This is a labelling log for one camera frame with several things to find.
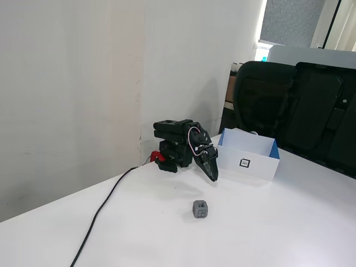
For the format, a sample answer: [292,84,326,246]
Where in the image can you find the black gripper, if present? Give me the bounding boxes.
[192,142,220,183]

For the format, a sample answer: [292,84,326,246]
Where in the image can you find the gray cube block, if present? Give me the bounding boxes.
[192,200,209,220]

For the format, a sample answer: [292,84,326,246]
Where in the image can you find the white and blue cardboard box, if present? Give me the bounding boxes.
[216,127,281,181]

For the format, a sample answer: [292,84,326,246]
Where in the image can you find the brown cardboard box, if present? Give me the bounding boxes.
[224,75,238,103]

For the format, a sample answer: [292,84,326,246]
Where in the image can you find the red table clamp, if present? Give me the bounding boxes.
[150,151,167,165]

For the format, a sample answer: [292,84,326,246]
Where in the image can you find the black mesh office chair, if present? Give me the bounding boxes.
[233,60,296,149]

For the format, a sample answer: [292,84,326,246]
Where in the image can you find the black plastic chair back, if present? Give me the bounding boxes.
[278,61,356,179]

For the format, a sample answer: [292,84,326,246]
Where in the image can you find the light gray monitor back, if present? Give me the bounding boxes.
[268,44,356,70]

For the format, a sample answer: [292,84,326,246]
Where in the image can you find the gray window blind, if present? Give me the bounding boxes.
[259,0,327,48]

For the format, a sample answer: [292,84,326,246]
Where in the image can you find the pink and white arm wire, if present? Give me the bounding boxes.
[187,126,202,157]

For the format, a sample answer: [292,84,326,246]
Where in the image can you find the black power cable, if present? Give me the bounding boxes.
[69,166,140,267]

